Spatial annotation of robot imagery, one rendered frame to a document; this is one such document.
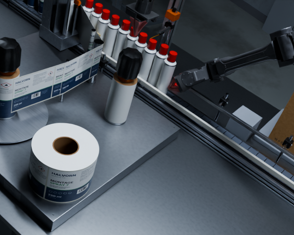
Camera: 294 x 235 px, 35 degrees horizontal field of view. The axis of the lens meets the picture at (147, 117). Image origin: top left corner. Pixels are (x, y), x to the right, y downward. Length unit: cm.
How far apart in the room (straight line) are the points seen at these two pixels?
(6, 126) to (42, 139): 25
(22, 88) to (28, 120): 13
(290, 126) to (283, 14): 296
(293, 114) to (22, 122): 102
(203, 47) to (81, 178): 299
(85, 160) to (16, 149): 30
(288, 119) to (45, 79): 94
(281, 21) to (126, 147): 338
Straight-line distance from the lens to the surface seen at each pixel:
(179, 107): 186
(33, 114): 169
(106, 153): 161
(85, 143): 142
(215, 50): 425
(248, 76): 408
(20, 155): 156
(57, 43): 205
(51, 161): 135
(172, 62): 184
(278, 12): 483
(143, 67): 192
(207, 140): 184
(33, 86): 163
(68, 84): 175
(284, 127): 193
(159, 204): 158
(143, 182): 163
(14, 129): 162
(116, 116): 170
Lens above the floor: 201
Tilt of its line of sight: 39 degrees down
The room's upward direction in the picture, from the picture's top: 18 degrees clockwise
